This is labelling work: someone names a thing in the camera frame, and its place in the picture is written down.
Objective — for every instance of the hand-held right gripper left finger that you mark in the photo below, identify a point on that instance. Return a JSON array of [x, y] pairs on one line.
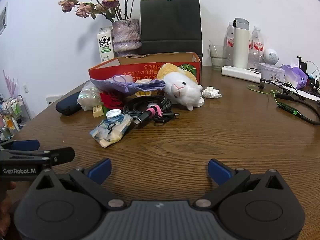
[[100, 171]]

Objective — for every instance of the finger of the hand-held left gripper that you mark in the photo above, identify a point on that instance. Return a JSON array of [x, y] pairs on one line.
[[25, 145], [62, 155]]

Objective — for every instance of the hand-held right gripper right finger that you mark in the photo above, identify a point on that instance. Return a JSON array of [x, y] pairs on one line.
[[218, 172]]

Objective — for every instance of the blue and white packet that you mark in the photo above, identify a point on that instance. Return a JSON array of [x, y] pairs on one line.
[[112, 130]]

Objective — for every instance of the translucent plastic bag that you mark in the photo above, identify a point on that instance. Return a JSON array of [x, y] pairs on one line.
[[87, 97]]

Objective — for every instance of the white and yellow plush toy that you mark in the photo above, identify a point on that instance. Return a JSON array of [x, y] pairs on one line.
[[180, 87]]

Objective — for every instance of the red cardboard box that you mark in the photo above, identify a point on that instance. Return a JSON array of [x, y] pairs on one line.
[[150, 70]]

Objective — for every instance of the wooden desktop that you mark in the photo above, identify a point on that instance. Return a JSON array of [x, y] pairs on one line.
[[175, 135]]

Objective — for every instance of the person's left hand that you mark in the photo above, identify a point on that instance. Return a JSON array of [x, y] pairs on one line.
[[7, 187]]

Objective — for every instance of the storage shelf with bottles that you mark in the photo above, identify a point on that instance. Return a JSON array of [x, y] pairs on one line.
[[12, 115]]

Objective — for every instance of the navy blue pouch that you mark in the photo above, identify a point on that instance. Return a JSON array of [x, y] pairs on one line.
[[67, 105]]

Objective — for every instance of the small yellow block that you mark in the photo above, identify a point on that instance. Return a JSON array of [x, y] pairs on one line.
[[97, 111]]

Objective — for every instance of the white bottle cap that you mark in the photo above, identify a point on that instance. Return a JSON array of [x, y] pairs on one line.
[[113, 113]]

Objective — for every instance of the red rose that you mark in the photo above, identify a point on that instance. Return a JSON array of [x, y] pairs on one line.
[[111, 100]]

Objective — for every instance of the white round disc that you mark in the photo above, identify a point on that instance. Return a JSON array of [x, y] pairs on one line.
[[200, 102]]

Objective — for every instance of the crumpled white tissue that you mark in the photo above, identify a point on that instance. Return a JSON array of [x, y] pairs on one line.
[[211, 92]]

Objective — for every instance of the green neckband earphones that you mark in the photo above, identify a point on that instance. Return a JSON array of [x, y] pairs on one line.
[[287, 106]]

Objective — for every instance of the white power bank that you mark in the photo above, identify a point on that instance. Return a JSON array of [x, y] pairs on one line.
[[240, 73]]

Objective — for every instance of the white round tin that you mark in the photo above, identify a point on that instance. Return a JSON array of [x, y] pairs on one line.
[[272, 73]]

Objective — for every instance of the clear drinking glass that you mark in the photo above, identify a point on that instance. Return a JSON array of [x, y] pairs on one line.
[[217, 60]]

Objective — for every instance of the white milk carton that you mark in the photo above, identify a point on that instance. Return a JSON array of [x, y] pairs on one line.
[[105, 45]]

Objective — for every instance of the purple tissue pack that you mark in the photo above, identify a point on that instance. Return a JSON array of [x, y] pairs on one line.
[[295, 76]]

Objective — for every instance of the clear stirring rod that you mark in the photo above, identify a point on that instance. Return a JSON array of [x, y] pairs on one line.
[[214, 48]]

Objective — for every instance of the white thermos flask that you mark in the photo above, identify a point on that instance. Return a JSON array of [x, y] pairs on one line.
[[241, 47]]

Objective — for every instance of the white round speaker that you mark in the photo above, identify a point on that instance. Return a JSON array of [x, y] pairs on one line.
[[271, 56]]

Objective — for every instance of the clear plastic water bottle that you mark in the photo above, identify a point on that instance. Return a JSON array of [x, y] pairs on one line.
[[228, 45], [256, 47]]

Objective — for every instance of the purple glazed vase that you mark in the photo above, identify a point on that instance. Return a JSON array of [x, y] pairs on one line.
[[126, 36]]

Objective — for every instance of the black clip stand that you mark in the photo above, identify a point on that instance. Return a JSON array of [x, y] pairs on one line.
[[303, 66]]

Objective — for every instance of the black paper bag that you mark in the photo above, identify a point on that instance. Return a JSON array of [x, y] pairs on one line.
[[172, 22]]

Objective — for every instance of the white wall vent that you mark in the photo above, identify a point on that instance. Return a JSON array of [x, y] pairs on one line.
[[53, 100]]

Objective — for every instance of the white wall outlet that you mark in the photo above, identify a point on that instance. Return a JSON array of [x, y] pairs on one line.
[[25, 87]]

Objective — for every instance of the purple wall decoration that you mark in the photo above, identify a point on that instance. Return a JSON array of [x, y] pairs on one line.
[[11, 85]]

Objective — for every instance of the wall picture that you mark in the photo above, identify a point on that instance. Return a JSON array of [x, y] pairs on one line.
[[3, 20]]

